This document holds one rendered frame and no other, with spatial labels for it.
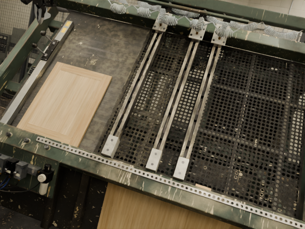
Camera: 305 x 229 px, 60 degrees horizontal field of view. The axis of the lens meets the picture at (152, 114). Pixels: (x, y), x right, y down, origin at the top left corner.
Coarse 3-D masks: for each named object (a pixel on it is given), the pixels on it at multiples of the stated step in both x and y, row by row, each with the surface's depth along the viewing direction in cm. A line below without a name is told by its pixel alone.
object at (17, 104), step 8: (64, 24) 211; (72, 24) 213; (64, 32) 207; (56, 48) 201; (40, 64) 193; (48, 64) 197; (40, 72) 191; (32, 80) 186; (24, 88) 183; (32, 88) 187; (16, 96) 181; (24, 96) 181; (16, 104) 178; (8, 112) 175; (16, 112) 178; (0, 120) 172; (8, 120) 172
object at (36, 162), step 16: (0, 144) 165; (0, 160) 154; (16, 160) 156; (32, 160) 161; (48, 160) 159; (0, 176) 167; (16, 176) 153; (32, 176) 163; (48, 176) 153; (16, 192) 153; (48, 192) 161
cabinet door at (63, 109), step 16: (64, 64) 195; (48, 80) 189; (64, 80) 189; (80, 80) 188; (96, 80) 188; (48, 96) 183; (64, 96) 182; (80, 96) 182; (96, 96) 181; (32, 112) 177; (48, 112) 177; (64, 112) 177; (80, 112) 176; (32, 128) 172; (48, 128) 172; (64, 128) 171; (80, 128) 171
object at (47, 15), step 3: (39, 9) 128; (39, 12) 129; (45, 12) 130; (39, 15) 130; (45, 15) 132; (48, 15) 133; (39, 18) 130; (42, 18) 130; (45, 18) 133; (39, 21) 132; (42, 21) 132; (39, 24) 134
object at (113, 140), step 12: (156, 24) 199; (156, 36) 199; (156, 48) 193; (144, 60) 188; (144, 72) 183; (132, 84) 179; (132, 96) 175; (132, 108) 174; (120, 120) 167; (120, 132) 163; (108, 144) 159; (108, 156) 158
